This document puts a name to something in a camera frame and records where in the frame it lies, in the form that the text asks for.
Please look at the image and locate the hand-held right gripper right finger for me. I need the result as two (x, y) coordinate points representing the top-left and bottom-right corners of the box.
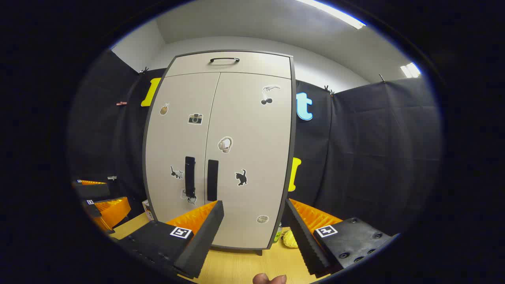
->
(285, 198), (399, 277)

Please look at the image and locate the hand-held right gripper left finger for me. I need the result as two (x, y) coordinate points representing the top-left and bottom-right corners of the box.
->
(116, 200), (224, 280)

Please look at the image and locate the black door handle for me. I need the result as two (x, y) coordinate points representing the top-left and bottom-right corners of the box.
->
(207, 159), (219, 202)
(185, 156), (196, 198)

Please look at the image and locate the cabinet door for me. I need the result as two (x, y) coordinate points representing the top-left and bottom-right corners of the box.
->
(204, 72), (293, 250)
(145, 72), (221, 223)

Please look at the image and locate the grey double-door shoe cabinet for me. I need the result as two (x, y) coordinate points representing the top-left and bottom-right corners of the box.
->
(142, 49), (297, 256)

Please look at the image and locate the grey cabinet drawer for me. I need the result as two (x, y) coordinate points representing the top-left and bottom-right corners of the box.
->
(165, 51), (293, 79)

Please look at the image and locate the yellow plush toy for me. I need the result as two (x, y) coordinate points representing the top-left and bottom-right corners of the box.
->
(281, 229), (299, 249)

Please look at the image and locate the small ceiling light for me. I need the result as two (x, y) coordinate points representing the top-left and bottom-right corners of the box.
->
(400, 62), (422, 78)

